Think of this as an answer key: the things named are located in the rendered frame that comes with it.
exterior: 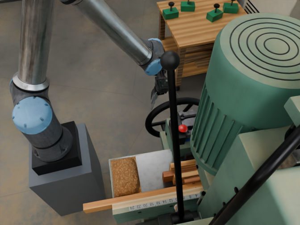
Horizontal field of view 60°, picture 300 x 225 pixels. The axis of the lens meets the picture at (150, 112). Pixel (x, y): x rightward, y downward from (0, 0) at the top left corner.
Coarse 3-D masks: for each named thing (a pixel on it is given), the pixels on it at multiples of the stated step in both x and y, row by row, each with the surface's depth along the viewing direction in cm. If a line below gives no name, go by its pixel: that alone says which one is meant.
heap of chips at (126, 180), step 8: (112, 160) 93; (120, 160) 90; (128, 160) 90; (112, 168) 90; (120, 168) 87; (128, 168) 87; (136, 168) 90; (112, 176) 89; (120, 176) 86; (128, 176) 86; (136, 176) 87; (120, 184) 85; (128, 184) 85; (136, 184) 86; (120, 192) 85; (128, 192) 85; (136, 192) 86
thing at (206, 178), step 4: (196, 164) 80; (200, 168) 76; (200, 172) 77; (204, 172) 73; (200, 176) 77; (204, 176) 73; (208, 176) 72; (212, 176) 72; (204, 180) 74; (208, 180) 71; (212, 180) 71; (204, 184) 74; (208, 184) 71; (204, 188) 75
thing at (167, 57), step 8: (168, 56) 44; (176, 56) 44; (168, 64) 44; (176, 64) 44; (168, 72) 46; (168, 80) 46; (168, 88) 47; (176, 104) 48; (176, 112) 49; (176, 120) 49; (176, 128) 50; (176, 136) 50; (176, 144) 51; (176, 152) 52; (176, 160) 52; (176, 168) 53; (176, 176) 54; (176, 184) 55; (176, 192) 56; (176, 216) 58; (184, 216) 58; (192, 216) 59
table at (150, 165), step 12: (132, 156) 94; (144, 156) 94; (156, 156) 94; (168, 156) 94; (144, 168) 91; (156, 168) 91; (168, 168) 91; (144, 180) 89; (156, 180) 89; (192, 204) 85; (132, 216) 82; (144, 216) 85
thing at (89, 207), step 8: (184, 184) 84; (144, 192) 82; (152, 192) 82; (160, 192) 82; (168, 192) 82; (104, 200) 81; (112, 200) 81; (120, 200) 81; (128, 200) 81; (88, 208) 79; (96, 208) 80; (104, 208) 82
